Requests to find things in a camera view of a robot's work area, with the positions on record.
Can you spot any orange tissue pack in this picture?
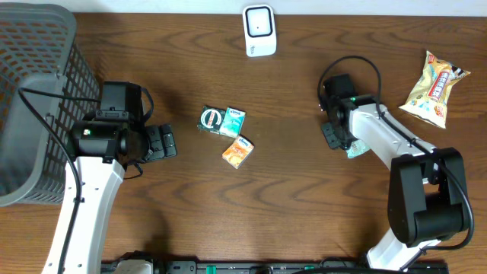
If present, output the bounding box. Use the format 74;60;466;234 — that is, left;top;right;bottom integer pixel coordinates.
222;135;255;169

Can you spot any green wet wipes pack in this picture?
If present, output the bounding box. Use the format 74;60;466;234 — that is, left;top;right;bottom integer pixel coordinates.
345;139;370;159

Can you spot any small green wipes pack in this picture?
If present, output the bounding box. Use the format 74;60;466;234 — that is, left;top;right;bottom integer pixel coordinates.
219;107;247;138

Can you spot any black plastic mesh basket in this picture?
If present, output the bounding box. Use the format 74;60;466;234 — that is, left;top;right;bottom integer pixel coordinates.
1;2;100;206

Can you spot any roll of tape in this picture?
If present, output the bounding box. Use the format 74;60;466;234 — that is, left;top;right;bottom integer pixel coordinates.
197;105;225;135

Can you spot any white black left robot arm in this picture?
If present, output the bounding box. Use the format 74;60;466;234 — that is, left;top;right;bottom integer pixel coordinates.
43;120;177;273

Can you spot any white barcode scanner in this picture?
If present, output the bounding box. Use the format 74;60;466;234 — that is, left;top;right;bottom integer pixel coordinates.
242;4;277;58

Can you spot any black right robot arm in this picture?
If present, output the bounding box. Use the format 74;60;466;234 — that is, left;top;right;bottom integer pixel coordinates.
319;95;474;271

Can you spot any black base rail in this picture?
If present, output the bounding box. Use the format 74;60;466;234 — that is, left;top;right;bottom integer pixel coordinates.
100;259;450;274

